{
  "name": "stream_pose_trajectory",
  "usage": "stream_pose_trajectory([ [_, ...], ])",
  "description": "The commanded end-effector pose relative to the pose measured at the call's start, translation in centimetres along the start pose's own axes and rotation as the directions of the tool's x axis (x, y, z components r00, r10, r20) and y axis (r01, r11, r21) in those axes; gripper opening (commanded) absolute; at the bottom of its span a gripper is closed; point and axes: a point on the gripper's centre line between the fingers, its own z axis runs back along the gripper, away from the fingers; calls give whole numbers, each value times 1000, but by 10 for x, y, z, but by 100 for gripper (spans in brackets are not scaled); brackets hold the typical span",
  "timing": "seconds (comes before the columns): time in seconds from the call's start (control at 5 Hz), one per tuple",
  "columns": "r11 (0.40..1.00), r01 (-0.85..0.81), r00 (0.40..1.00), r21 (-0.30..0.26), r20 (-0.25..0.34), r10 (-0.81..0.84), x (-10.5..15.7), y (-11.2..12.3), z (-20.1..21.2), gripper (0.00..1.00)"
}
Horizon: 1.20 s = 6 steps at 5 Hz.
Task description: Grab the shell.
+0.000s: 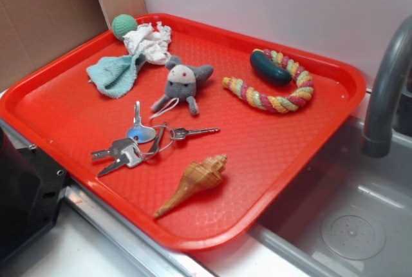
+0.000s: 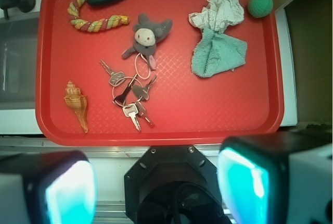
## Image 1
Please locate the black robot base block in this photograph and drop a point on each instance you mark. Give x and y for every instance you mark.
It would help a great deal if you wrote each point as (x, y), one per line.
(32, 188)

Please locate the tan spiral sea shell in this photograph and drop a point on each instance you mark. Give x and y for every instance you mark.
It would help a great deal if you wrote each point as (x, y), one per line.
(197, 177)

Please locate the red plastic tray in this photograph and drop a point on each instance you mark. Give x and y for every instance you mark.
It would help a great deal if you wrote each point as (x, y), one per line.
(58, 109)

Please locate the grey plush mouse toy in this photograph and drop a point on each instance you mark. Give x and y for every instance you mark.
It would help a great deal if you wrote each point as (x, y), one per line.
(182, 84)

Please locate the dark green plastic pickle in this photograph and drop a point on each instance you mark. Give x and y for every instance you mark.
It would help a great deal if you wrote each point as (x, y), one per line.
(268, 70)

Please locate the crumpled white paper tissue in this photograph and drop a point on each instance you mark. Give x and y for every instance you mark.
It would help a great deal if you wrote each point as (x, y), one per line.
(152, 43)

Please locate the light blue knitted cloth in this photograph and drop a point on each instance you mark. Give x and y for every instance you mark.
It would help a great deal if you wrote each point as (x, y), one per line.
(115, 76)

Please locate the green crocheted ball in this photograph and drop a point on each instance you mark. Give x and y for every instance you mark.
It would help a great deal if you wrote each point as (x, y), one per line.
(122, 24)

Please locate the grey curved faucet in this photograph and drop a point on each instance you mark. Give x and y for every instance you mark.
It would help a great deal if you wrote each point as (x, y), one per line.
(389, 108)

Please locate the grey plastic sink basin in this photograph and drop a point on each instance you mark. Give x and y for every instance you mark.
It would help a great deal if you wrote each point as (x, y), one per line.
(345, 214)

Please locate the brown cardboard panel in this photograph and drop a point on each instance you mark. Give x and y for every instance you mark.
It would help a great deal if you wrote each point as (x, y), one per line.
(36, 32)

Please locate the silver key bunch with ring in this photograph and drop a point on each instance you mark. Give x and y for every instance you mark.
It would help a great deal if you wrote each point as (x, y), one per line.
(141, 143)

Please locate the multicolour twisted rope toy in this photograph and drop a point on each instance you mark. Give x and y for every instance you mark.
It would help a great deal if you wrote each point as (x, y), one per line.
(275, 104)

